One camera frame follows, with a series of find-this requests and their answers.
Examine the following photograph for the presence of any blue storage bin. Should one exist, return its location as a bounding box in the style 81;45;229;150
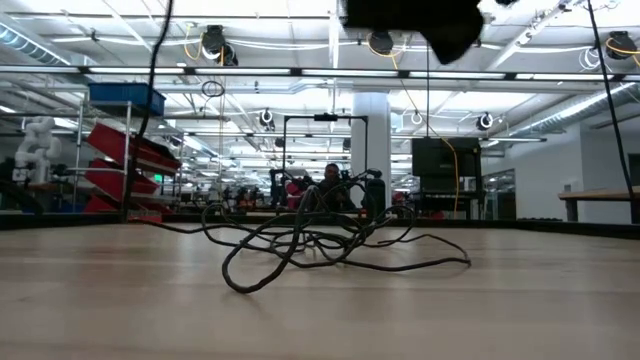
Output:
88;82;167;117

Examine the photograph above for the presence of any thin black braided cord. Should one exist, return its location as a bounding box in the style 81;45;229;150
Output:
122;0;472;295

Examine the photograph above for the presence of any person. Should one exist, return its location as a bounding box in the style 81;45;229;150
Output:
319;162;357;211

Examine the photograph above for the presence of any yellow hanging cable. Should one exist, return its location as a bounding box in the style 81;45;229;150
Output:
366;32;460;214

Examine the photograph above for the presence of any black aluminium table frame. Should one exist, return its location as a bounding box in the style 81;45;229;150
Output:
0;212;640;240

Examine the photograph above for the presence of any red tilted shelf bin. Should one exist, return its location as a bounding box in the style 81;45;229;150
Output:
83;158;160;201
85;122;182;174
83;194;124;215

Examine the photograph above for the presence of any thick black slanting cable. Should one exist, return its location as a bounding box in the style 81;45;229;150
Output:
585;0;640;225

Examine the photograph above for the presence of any wooden bench table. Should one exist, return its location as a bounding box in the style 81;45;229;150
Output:
557;185;640;224

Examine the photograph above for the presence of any long ceiling light bar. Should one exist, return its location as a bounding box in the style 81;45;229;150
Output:
0;65;640;82

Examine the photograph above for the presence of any metal shelf rack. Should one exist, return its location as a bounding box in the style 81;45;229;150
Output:
69;99;184;215

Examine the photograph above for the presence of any black ceiling cable reel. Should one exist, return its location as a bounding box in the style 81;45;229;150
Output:
605;30;639;61
201;24;239;67
368;30;395;56

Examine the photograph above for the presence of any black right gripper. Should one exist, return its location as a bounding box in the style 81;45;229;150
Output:
344;0;485;65

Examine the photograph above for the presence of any black gantry frame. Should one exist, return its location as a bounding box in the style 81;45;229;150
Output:
282;113;370;201

